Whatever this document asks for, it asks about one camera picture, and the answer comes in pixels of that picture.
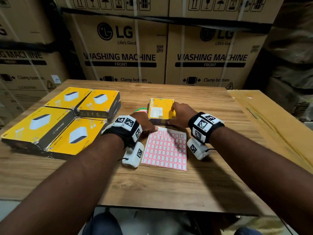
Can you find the person's left forearm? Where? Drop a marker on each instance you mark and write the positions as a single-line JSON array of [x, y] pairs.
[[61, 193]]

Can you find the black stretch wrap band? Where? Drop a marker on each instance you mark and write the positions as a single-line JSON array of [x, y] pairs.
[[24, 46], [195, 23]]

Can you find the person's right hand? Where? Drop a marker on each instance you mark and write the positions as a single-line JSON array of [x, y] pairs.
[[183, 115]]

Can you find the sheet of red-bordered labels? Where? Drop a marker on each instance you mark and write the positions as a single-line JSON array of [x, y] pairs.
[[163, 151]]

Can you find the yellow box handled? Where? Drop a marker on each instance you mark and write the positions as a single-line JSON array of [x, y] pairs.
[[161, 107]]

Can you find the person's right leg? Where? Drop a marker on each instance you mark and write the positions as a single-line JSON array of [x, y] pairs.
[[247, 232]]

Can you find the group of yellow boxes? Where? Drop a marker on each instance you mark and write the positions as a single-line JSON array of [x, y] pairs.
[[56, 144]]

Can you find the person's right forearm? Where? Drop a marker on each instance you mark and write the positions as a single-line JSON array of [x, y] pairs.
[[264, 168]]

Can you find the round green red sticker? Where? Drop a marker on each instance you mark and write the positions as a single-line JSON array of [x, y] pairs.
[[141, 110]]

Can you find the flat brown cardboard sheet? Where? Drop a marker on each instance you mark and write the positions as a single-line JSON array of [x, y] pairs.
[[269, 124]]

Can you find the person's left hand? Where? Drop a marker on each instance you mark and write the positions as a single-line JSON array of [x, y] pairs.
[[144, 122]]

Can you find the plastic wrapped cardboard stack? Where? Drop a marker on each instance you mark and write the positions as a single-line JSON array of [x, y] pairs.
[[288, 58]]

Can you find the black wristband with marker tags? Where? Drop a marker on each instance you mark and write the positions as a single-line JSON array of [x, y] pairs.
[[203, 124], [117, 134]]

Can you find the stack of large printed cartons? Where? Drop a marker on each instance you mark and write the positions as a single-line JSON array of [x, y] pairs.
[[122, 70]]

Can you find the person's left leg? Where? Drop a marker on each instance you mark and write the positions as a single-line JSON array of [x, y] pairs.
[[102, 225]]

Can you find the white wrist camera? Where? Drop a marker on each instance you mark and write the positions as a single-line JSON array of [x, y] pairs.
[[198, 149], [133, 156]]

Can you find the person's leg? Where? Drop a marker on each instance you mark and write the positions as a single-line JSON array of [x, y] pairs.
[[102, 225], [247, 232]]

